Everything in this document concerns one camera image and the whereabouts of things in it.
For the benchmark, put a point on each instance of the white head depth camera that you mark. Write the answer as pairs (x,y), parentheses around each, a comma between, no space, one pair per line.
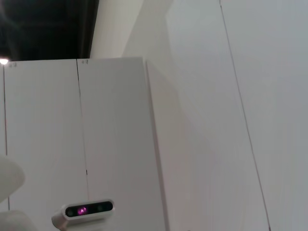
(89,210)

